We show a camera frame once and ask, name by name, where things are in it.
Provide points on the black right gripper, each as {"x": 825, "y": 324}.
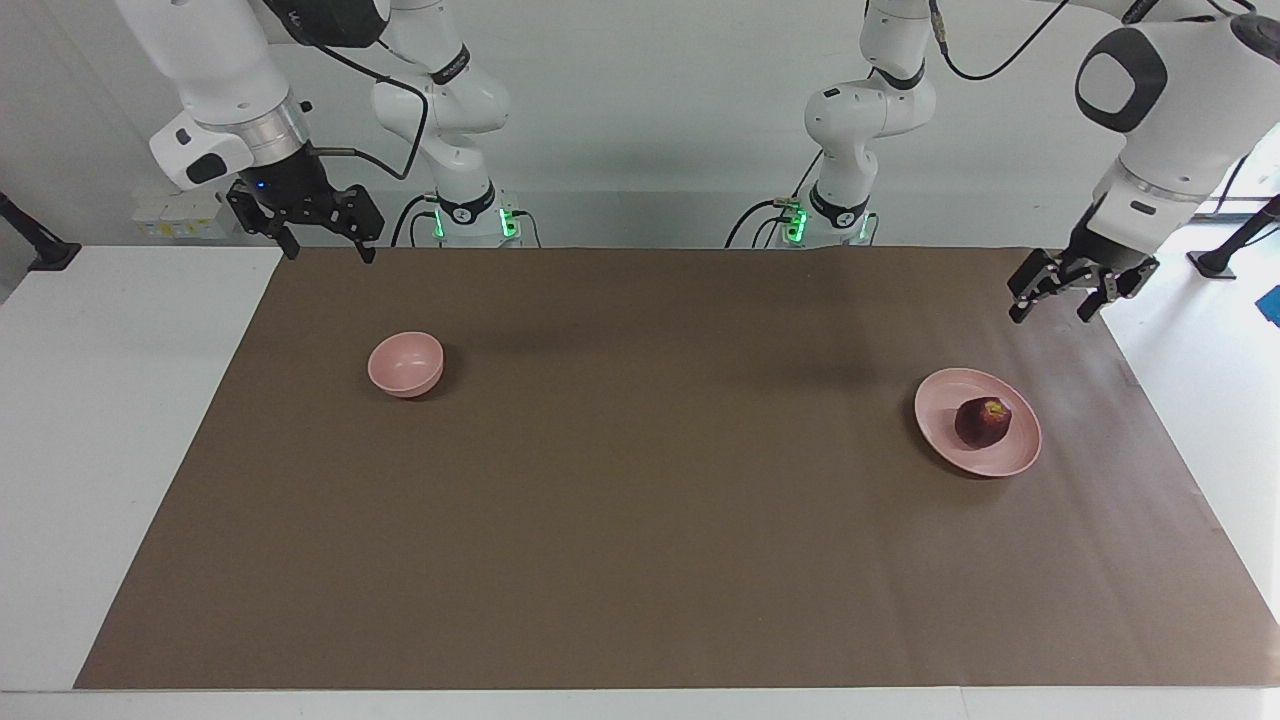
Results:
{"x": 298, "y": 185}

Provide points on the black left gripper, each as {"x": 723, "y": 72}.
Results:
{"x": 1100, "y": 262}

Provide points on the dark red apple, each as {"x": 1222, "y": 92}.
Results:
{"x": 982, "y": 423}

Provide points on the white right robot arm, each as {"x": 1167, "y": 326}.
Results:
{"x": 230, "y": 70}

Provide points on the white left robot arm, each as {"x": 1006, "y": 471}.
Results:
{"x": 1180, "y": 100}

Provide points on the pink bowl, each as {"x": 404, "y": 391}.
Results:
{"x": 404, "y": 362}

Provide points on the pink plate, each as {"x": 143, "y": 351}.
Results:
{"x": 945, "y": 420}

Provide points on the blue object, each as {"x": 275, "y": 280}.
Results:
{"x": 1272, "y": 305}

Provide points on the brown table mat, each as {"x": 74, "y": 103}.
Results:
{"x": 650, "y": 480}

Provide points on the white wall socket boxes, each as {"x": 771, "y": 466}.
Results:
{"x": 175, "y": 218}

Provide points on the black camera stand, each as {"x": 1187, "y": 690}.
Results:
{"x": 1225, "y": 255}
{"x": 45, "y": 250}

